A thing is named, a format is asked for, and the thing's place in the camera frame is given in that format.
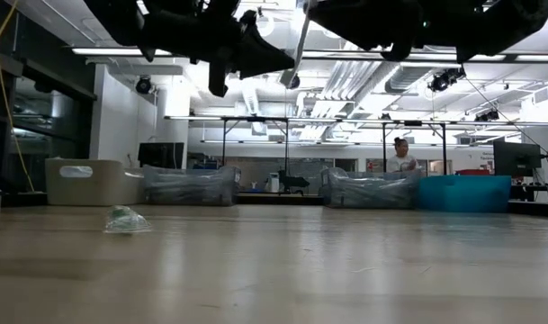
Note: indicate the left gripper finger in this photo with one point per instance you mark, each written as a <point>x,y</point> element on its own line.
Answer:
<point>260,54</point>

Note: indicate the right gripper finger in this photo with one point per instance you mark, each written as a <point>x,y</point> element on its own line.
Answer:
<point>341,18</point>

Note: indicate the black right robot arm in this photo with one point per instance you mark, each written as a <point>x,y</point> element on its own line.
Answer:
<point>494,22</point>

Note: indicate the black background robot arm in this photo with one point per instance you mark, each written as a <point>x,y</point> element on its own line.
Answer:
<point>293,181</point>

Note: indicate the black ceiling spotlight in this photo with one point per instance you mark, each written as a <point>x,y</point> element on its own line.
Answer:
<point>488,116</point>
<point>444,79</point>

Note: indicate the black monitor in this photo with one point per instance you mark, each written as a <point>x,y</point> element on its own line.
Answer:
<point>516,158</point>
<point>161,155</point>

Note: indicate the white bottle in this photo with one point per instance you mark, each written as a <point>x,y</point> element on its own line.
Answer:
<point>272,183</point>

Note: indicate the person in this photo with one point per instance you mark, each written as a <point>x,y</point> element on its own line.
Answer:
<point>401,159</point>

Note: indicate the clear grey plastic bin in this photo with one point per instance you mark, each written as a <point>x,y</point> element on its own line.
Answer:
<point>368,191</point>
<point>188,186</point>

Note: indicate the red box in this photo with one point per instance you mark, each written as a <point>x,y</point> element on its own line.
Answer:
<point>473,172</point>

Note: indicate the teal plastic bin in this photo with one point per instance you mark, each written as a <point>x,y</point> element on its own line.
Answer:
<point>462,193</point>

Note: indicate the black dome ceiling camera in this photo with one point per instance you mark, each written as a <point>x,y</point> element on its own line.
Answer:
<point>144,85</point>
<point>295,82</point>

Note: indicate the black metal frame rig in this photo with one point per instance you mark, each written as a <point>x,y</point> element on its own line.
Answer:
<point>327,121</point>

